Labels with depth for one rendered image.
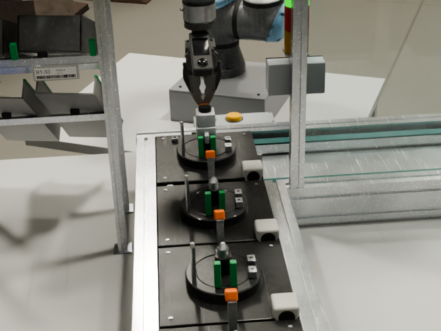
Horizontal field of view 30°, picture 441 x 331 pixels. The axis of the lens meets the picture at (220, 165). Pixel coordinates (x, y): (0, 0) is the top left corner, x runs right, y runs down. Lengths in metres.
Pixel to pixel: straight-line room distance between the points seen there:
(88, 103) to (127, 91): 0.81
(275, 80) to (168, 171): 0.34
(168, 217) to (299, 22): 0.48
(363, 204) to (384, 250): 0.13
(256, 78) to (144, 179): 0.65
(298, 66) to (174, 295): 0.54
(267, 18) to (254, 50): 3.08
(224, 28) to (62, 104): 0.70
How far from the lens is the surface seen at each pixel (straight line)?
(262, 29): 2.34
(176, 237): 1.64
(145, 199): 1.81
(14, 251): 1.87
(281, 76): 1.74
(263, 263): 1.56
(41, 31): 1.68
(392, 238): 1.85
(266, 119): 2.14
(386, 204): 1.89
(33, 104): 1.84
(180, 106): 2.36
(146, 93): 2.59
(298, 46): 1.69
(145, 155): 1.99
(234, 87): 2.35
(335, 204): 1.86
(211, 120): 1.88
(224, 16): 2.37
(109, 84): 1.63
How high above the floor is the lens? 1.86
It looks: 28 degrees down
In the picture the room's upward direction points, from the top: 2 degrees counter-clockwise
